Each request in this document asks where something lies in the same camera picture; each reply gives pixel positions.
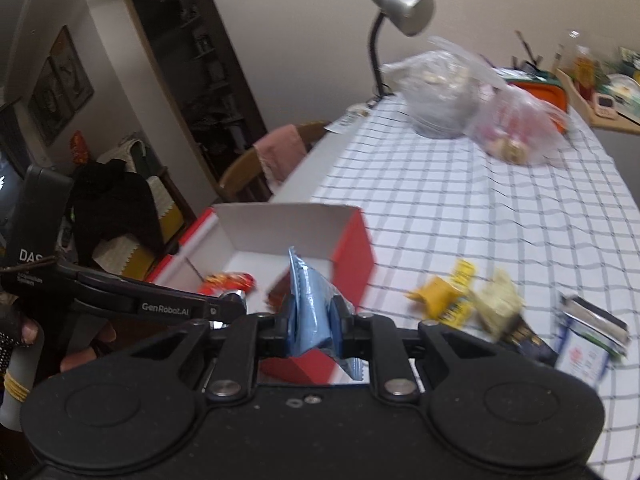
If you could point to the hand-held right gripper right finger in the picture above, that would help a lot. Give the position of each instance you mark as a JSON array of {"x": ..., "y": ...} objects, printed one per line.
[{"x": 336, "y": 321}]

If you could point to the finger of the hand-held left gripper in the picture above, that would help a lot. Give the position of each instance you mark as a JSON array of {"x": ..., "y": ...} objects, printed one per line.
[{"x": 165, "y": 307}]

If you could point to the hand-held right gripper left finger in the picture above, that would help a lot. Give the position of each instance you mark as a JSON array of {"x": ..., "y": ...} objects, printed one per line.
[{"x": 287, "y": 320}]

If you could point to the blue snack packet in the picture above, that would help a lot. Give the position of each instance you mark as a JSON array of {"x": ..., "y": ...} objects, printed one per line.
[{"x": 312, "y": 305}]

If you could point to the red-brown cookie bag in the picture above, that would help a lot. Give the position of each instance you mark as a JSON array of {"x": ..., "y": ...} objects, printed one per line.
[{"x": 277, "y": 292}]

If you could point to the red cardboard box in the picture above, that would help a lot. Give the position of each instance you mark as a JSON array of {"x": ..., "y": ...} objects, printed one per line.
[{"x": 350, "y": 260}]

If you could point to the red chip bag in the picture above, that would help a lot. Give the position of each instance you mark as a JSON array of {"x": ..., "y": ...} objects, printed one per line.
[{"x": 227, "y": 280}]

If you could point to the yellow jelly packet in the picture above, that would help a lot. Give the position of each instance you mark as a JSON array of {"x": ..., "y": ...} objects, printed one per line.
[{"x": 462, "y": 272}]

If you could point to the silver snack bar wrapper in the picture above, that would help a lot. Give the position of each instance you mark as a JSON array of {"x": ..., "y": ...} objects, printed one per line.
[{"x": 585, "y": 355}]

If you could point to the person's left forearm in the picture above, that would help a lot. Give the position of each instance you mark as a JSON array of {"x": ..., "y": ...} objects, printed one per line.
[{"x": 15, "y": 390}]

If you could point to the person's left hand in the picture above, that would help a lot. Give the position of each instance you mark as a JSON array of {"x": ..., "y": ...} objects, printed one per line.
[{"x": 75, "y": 360}]

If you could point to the black jacket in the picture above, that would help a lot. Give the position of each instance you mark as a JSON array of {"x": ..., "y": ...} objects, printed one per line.
[{"x": 115, "y": 205}]

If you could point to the yellow folded snack packet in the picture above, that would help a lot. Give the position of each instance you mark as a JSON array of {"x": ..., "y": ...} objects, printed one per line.
[{"x": 435, "y": 292}]

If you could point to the cream-covered armchair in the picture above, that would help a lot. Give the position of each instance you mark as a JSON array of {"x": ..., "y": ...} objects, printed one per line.
[{"x": 160, "y": 195}]

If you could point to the wooden chair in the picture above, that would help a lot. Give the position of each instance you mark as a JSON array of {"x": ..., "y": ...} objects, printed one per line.
[{"x": 240, "y": 175}]

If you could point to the pale yellow snack packet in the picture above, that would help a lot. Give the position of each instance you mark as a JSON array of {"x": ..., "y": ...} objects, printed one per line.
[{"x": 495, "y": 300}]

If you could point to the pink cloth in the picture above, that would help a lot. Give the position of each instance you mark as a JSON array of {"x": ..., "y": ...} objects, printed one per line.
[{"x": 280, "y": 152}]

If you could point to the checkered tablecloth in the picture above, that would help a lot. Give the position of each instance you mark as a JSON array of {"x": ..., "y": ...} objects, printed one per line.
[{"x": 475, "y": 210}]

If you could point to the dark snack packet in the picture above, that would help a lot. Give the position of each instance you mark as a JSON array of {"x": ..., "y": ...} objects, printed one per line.
[{"x": 530, "y": 345}]

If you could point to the paper leaflet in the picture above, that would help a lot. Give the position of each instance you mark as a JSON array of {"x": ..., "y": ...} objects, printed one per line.
[{"x": 350, "y": 117}]

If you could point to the dark bookshelf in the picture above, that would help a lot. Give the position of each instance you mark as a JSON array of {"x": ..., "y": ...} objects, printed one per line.
[{"x": 200, "y": 60}]

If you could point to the clear plastic bag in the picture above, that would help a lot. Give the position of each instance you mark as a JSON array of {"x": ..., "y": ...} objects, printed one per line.
[{"x": 440, "y": 100}]

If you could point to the pink plastic bag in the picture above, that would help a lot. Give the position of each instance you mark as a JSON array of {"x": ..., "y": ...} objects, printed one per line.
[{"x": 520, "y": 125}]

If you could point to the orange container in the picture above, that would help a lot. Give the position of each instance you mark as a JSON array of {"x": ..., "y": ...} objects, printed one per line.
[{"x": 550, "y": 92}]

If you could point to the silver desk lamp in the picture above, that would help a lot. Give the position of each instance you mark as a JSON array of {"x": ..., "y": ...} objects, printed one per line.
[{"x": 405, "y": 5}]

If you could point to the white drawer cabinet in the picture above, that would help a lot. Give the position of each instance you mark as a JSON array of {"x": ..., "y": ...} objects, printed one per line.
[{"x": 615, "y": 122}]

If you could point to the white kitchen timer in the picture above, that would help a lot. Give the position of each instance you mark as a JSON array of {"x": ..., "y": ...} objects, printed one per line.
[{"x": 605, "y": 105}]

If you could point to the orange drink bottle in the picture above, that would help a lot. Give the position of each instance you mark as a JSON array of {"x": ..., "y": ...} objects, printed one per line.
[{"x": 583, "y": 72}]

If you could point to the framed wall picture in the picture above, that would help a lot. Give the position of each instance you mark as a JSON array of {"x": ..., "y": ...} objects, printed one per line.
[
  {"x": 72, "y": 67},
  {"x": 46, "y": 102}
]

